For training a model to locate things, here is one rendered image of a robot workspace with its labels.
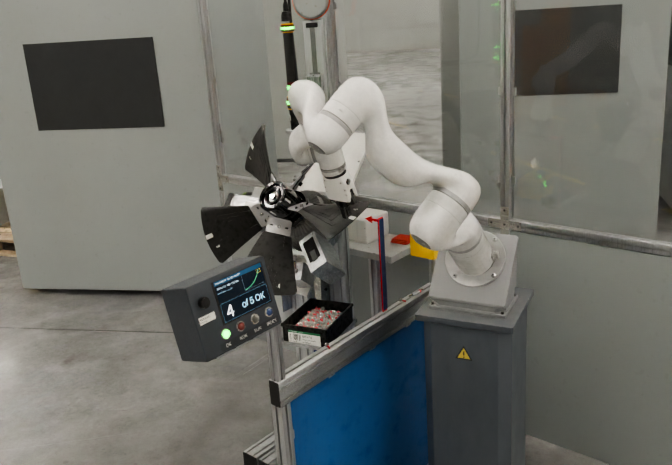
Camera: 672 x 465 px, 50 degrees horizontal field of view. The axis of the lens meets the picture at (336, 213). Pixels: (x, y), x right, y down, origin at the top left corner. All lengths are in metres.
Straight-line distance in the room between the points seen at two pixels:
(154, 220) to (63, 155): 0.73
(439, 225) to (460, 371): 0.59
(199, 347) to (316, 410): 0.62
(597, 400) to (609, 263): 0.58
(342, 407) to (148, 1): 2.97
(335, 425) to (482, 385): 0.48
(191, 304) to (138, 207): 3.17
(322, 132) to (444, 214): 0.40
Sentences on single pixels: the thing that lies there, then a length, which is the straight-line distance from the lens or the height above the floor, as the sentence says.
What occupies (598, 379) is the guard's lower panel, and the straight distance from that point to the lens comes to 3.03.
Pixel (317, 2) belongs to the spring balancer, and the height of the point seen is 1.87.
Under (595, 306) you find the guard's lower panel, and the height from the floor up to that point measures 0.71.
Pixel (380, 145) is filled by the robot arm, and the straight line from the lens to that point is 1.84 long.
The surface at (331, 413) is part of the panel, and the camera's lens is 2.35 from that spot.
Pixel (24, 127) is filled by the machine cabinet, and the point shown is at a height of 1.20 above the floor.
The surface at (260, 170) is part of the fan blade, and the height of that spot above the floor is 1.27.
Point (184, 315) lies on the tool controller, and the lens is 1.79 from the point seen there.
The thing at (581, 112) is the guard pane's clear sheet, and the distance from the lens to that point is 2.73.
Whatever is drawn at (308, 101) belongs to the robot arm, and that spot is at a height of 1.64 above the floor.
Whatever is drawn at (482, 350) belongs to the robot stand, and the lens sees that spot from 2.27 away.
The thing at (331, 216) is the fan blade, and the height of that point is 1.18.
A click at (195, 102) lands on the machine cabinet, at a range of 4.57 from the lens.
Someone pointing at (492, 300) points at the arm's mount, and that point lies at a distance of 2.24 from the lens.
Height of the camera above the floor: 1.89
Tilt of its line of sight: 17 degrees down
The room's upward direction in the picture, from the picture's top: 4 degrees counter-clockwise
